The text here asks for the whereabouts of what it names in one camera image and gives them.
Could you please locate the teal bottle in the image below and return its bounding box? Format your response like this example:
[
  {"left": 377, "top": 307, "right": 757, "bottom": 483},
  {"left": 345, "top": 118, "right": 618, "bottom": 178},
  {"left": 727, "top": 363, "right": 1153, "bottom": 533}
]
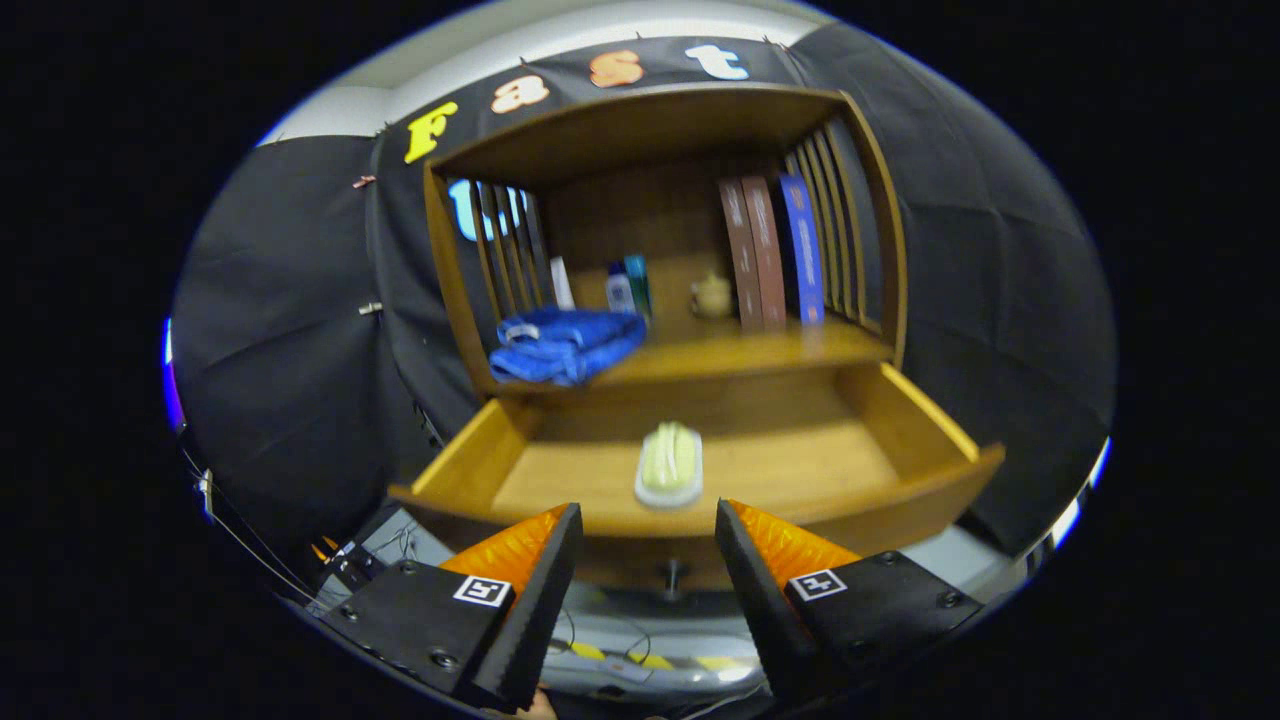
[{"left": 625, "top": 254, "right": 654, "bottom": 319}]

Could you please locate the blue book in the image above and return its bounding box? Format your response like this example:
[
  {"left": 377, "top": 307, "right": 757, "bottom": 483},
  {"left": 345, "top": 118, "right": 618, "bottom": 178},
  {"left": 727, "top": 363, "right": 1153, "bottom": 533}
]
[{"left": 778, "top": 173, "right": 827, "bottom": 326}]

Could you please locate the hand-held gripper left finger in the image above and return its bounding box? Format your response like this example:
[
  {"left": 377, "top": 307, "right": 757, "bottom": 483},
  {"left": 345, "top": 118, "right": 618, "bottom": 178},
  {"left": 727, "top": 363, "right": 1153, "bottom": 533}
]
[{"left": 318, "top": 502, "right": 584, "bottom": 713}]

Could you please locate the wooden drawer with black knob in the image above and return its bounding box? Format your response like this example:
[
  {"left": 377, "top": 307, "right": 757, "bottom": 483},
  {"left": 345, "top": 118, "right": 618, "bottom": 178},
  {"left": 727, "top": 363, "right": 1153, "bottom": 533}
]
[{"left": 388, "top": 360, "right": 1006, "bottom": 601}]

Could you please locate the wooden countertop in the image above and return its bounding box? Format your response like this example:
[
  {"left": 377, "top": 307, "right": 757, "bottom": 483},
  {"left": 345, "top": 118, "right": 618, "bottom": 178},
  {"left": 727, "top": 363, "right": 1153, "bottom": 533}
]
[{"left": 490, "top": 318, "right": 894, "bottom": 393}]

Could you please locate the wooden cabinet with slatted sides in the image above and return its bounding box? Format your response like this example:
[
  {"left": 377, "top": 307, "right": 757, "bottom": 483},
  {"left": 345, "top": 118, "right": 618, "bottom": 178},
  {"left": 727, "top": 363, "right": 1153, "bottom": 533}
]
[{"left": 388, "top": 85, "right": 1006, "bottom": 601}]

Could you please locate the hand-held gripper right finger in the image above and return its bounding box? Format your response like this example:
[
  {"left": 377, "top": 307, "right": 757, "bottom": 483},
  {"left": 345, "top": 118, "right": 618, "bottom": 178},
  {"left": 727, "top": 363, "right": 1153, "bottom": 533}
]
[{"left": 714, "top": 498, "right": 986, "bottom": 706}]

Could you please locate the folded blue towel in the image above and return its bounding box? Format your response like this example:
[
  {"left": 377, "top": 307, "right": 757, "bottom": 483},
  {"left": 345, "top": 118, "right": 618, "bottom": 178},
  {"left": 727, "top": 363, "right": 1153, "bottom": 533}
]
[{"left": 488, "top": 305, "right": 649, "bottom": 386}]

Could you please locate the yellow and black floor tape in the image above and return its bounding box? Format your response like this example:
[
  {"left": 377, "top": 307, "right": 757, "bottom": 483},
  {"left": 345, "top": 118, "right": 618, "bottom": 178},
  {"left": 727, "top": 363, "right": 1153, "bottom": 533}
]
[{"left": 565, "top": 640, "right": 761, "bottom": 673}]

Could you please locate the black backdrop cloth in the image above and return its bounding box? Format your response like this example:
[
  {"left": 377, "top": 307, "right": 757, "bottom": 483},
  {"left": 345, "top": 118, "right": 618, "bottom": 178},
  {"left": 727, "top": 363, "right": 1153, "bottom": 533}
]
[{"left": 165, "top": 25, "right": 1119, "bottom": 561}]

